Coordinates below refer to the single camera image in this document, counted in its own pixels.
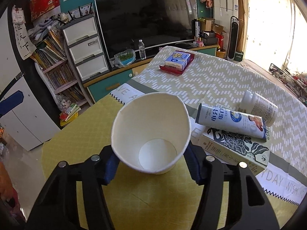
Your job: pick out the black tower fan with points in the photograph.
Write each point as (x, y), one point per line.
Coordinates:
(233, 38)

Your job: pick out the red fire extinguisher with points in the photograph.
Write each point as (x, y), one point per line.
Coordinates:
(220, 38)

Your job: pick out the teal yellow tv cabinet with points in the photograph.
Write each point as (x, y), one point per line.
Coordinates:
(134, 74)

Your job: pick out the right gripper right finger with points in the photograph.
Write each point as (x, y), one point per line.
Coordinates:
(248, 206)

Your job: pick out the white tall air conditioner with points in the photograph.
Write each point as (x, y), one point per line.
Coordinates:
(223, 10)

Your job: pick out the blue box on red tray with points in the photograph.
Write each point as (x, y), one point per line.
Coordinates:
(177, 62)

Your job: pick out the white paper cup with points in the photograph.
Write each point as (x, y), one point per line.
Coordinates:
(151, 133)

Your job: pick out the green floral box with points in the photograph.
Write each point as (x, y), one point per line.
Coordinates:
(233, 148)

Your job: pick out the bookshelf with books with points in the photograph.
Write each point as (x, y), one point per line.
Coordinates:
(52, 64)

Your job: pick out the clear water bottle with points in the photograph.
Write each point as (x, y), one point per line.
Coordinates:
(142, 50)

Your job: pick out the white pill bottle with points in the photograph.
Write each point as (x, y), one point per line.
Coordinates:
(254, 104)

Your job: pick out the large black television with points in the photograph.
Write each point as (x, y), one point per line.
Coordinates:
(156, 22)

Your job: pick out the white drawer cabinet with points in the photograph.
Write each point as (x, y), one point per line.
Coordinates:
(85, 47)

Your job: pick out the white blue tube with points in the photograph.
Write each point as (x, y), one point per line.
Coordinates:
(231, 121)

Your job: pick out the cream window curtains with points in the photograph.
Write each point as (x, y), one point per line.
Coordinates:
(275, 33)

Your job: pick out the glass bowl with plant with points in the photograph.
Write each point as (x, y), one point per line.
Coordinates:
(125, 58)

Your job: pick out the grey chevron tablecloth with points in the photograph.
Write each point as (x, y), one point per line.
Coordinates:
(285, 176)

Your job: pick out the cluttered low glass shelf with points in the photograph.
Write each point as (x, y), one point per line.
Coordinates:
(292, 82)

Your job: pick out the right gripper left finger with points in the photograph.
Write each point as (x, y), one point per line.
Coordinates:
(56, 205)

